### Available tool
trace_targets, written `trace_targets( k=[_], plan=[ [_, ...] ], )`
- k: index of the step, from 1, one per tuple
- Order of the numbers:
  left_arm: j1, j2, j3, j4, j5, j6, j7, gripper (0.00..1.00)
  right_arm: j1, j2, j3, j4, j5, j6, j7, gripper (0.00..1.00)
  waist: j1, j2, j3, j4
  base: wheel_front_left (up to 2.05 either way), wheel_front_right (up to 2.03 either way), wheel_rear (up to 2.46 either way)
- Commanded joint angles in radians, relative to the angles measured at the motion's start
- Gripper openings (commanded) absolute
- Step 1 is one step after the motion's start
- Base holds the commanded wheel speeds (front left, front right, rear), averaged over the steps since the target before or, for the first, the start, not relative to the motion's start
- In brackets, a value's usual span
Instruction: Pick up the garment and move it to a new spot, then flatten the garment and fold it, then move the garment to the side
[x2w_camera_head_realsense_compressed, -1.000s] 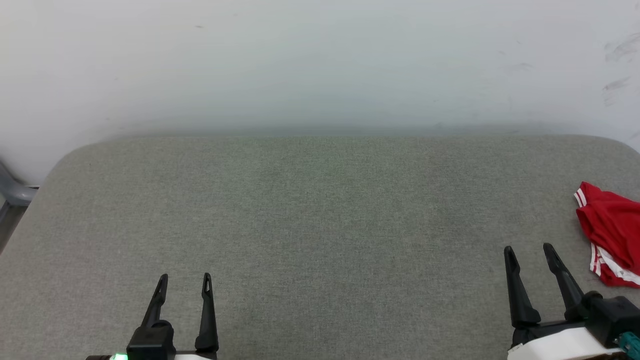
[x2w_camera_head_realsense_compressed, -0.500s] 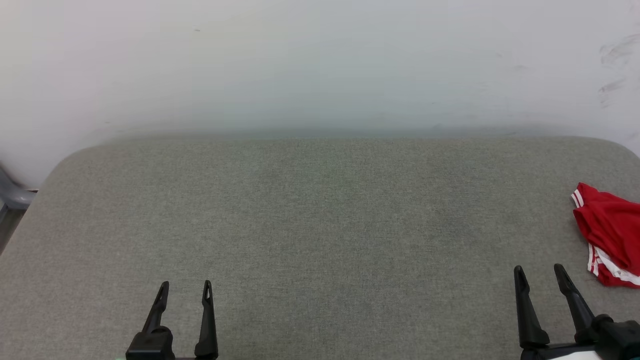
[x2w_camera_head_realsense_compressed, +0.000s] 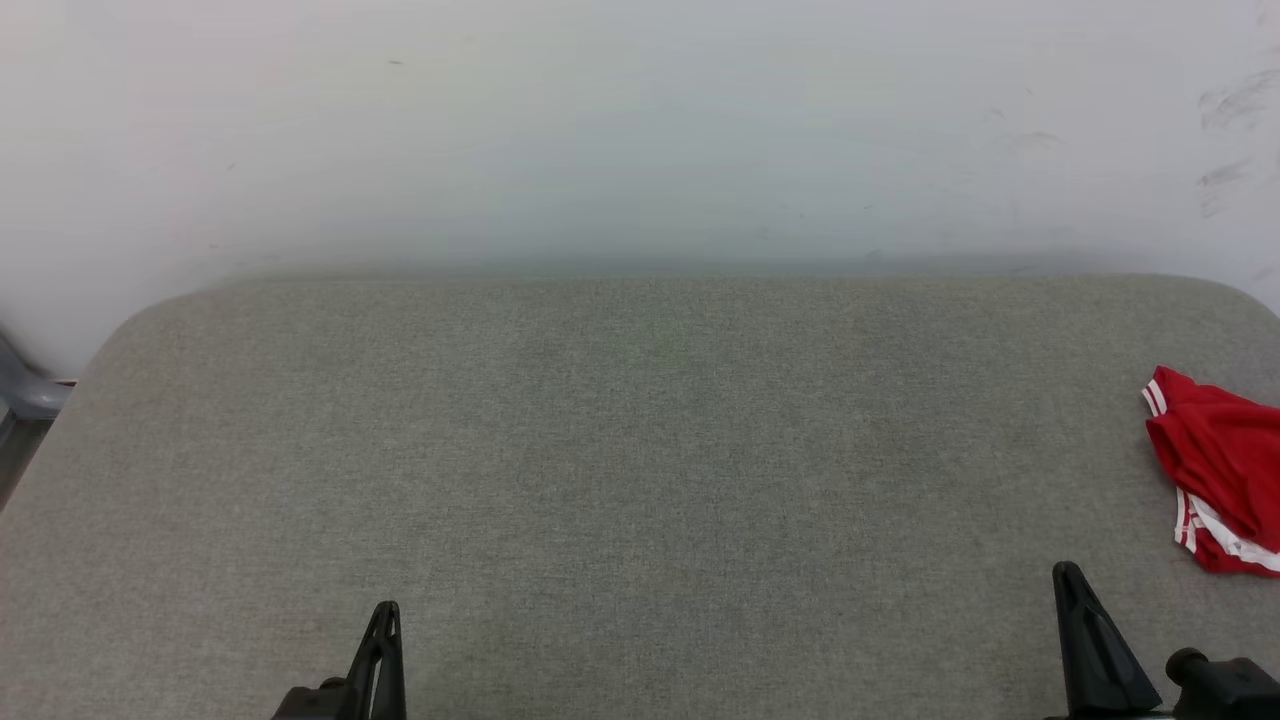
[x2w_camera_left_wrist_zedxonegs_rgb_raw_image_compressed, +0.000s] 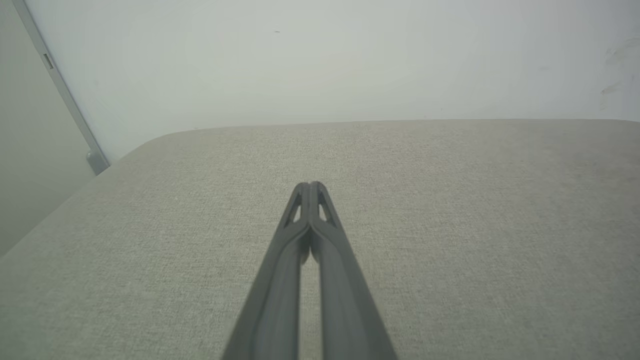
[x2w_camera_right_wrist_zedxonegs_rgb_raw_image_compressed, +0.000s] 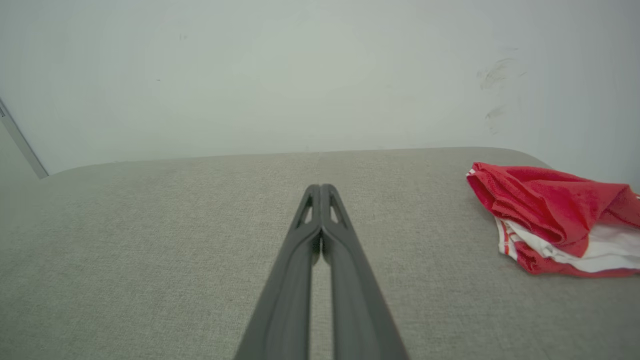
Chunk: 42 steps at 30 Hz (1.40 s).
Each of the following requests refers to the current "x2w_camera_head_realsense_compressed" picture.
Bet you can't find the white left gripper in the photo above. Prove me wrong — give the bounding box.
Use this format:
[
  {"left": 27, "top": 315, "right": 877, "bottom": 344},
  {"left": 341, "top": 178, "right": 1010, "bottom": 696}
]
[{"left": 270, "top": 600, "right": 408, "bottom": 720}]

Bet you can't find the red and white shirt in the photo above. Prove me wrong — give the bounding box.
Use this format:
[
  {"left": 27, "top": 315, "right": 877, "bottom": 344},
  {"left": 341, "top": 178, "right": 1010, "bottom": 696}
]
[{"left": 1142, "top": 365, "right": 1280, "bottom": 578}]

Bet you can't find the grey fabric sofa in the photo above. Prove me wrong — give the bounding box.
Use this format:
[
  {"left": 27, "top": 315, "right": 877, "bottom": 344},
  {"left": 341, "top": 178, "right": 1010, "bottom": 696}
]
[{"left": 0, "top": 275, "right": 1280, "bottom": 720}]

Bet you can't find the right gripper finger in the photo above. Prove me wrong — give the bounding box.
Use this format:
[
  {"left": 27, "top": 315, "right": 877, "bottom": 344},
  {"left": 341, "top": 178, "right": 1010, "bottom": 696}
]
[{"left": 1052, "top": 562, "right": 1162, "bottom": 718}]

